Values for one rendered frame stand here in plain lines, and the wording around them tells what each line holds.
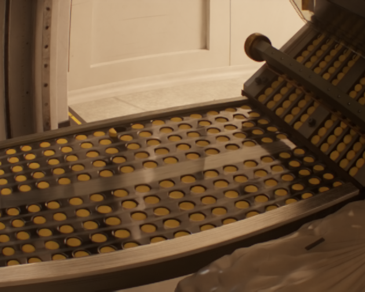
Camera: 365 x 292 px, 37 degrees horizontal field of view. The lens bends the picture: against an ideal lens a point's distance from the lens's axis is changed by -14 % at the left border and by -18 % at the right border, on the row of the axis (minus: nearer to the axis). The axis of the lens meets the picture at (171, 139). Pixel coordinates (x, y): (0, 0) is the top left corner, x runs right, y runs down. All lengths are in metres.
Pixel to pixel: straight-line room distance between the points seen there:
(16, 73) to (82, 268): 1.40
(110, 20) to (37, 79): 1.34
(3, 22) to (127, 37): 1.51
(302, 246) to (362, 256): 0.05
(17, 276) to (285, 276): 0.18
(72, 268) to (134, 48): 2.78
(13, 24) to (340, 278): 1.47
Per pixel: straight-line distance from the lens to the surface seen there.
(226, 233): 0.42
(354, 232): 0.39
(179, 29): 3.20
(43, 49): 1.71
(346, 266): 0.35
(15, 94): 1.78
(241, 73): 3.41
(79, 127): 0.56
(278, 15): 3.47
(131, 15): 3.06
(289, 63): 0.60
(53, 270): 0.38
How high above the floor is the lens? 1.20
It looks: 27 degrees down
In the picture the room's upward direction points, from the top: 1 degrees clockwise
